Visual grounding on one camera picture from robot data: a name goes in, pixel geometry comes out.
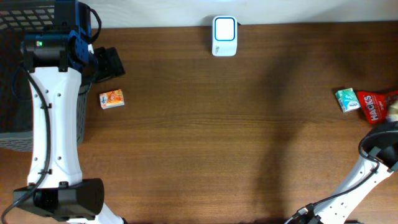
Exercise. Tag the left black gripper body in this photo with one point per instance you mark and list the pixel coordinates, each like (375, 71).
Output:
(109, 62)

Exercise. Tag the orange tissue pack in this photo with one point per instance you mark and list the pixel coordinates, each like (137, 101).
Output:
(111, 99)

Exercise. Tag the green Kleenex tissue pack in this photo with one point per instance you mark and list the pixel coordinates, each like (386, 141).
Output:
(347, 100)

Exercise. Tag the red Hacks candy bag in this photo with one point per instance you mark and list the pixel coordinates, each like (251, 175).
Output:
(375, 105)

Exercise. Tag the yellow snack bag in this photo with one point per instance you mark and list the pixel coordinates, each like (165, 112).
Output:
(392, 111)

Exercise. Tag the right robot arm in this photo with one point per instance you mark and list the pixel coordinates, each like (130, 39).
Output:
(377, 161)

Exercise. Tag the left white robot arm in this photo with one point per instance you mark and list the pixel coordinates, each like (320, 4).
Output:
(57, 62)

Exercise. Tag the white barcode scanner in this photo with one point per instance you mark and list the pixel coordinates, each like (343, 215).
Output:
(224, 36)

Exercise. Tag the grey plastic mesh basket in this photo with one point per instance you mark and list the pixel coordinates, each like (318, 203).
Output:
(18, 18)

